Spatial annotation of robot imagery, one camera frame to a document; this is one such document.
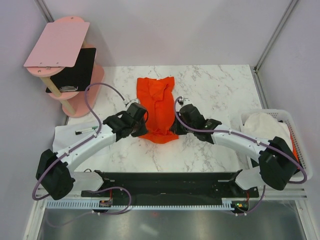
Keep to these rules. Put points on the marker pen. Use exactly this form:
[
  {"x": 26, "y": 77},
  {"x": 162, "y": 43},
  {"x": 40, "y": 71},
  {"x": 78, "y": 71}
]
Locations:
[{"x": 85, "y": 130}]

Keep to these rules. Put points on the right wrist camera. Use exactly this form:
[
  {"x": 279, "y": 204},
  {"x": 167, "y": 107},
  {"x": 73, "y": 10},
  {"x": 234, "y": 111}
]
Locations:
[{"x": 183, "y": 101}]

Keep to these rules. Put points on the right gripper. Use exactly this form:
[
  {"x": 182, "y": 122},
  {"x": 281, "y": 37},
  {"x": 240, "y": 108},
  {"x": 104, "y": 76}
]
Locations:
[{"x": 175, "y": 128}]

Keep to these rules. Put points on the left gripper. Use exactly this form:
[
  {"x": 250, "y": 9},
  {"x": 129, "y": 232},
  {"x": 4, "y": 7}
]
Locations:
[{"x": 142, "y": 131}]

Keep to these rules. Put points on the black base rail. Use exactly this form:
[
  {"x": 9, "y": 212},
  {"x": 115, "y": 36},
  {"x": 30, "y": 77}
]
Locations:
[{"x": 169, "y": 188}]

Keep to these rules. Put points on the orange t shirt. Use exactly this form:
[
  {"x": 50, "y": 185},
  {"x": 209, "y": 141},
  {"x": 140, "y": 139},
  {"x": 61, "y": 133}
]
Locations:
[{"x": 156, "y": 96}]

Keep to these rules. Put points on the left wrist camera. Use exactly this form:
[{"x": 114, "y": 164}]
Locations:
[{"x": 130, "y": 101}]

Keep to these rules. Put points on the white cloth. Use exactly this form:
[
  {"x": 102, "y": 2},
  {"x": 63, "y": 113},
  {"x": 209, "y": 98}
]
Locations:
[{"x": 64, "y": 136}]

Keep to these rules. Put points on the white t shirt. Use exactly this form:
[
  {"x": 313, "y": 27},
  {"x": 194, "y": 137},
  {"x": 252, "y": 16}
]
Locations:
[{"x": 263, "y": 125}]

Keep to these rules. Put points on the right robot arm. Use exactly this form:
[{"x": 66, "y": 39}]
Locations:
[{"x": 276, "y": 163}]

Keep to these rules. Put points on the white laundry basket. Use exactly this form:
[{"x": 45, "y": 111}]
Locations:
[{"x": 284, "y": 117}]

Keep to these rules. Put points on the pink clipboard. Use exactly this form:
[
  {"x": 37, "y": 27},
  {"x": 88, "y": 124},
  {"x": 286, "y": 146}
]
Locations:
[{"x": 58, "y": 45}]

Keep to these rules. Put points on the white cable duct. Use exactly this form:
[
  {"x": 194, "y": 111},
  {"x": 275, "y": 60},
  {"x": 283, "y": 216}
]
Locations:
[{"x": 95, "y": 204}]

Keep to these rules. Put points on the black clipboard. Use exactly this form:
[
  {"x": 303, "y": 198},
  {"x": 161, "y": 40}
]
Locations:
[{"x": 78, "y": 77}]

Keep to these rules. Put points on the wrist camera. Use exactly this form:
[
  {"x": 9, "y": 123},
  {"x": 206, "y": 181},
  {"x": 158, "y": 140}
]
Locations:
[
  {"x": 183, "y": 101},
  {"x": 130, "y": 101}
]

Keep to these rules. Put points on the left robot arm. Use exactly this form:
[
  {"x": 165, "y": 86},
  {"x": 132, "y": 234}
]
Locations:
[{"x": 56, "y": 170}]

